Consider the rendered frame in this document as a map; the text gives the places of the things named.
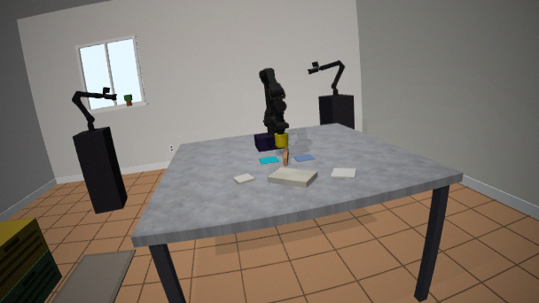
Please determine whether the beige flat block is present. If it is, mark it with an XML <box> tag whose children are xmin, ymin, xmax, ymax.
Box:
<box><xmin>267</xmin><ymin>167</ymin><xmax>317</xmax><ymax>188</ymax></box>

